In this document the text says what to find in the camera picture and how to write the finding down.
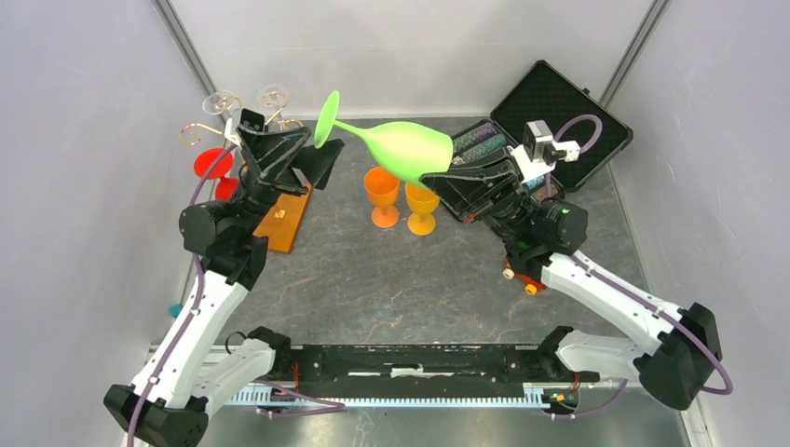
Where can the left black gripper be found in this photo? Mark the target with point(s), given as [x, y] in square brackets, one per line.
[279, 152]

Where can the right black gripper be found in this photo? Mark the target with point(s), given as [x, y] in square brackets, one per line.
[470, 186]

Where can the yellow plastic wine glass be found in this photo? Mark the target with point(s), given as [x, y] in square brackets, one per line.
[422, 203]

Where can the red plastic wine glass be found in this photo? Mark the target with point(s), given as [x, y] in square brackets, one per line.
[218, 166]

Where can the green plastic wine glass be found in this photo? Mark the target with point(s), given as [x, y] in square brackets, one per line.
[407, 150]

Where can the orange plastic wine glass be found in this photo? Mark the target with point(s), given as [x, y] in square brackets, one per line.
[382, 189]

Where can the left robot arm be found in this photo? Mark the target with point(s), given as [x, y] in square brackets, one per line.
[172, 399]

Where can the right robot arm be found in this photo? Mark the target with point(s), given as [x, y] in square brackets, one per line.
[673, 352]

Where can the clear wine glass right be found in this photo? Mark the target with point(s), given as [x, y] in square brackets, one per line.
[273, 99]

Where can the clear wine glass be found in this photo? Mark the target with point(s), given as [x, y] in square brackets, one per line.
[273, 99]
[223, 104]

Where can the wooden rack base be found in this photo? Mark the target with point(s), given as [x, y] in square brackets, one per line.
[282, 223]

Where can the clear wine glass left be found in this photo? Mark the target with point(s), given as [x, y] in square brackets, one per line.
[223, 104]

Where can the red toy brick car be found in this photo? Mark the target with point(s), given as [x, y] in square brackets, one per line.
[531, 287]

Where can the black poker chip case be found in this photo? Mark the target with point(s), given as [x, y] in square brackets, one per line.
[570, 113]

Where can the gold wire wine glass rack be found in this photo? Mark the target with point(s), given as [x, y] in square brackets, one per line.
[192, 134]

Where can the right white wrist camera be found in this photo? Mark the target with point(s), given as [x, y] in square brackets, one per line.
[540, 152]

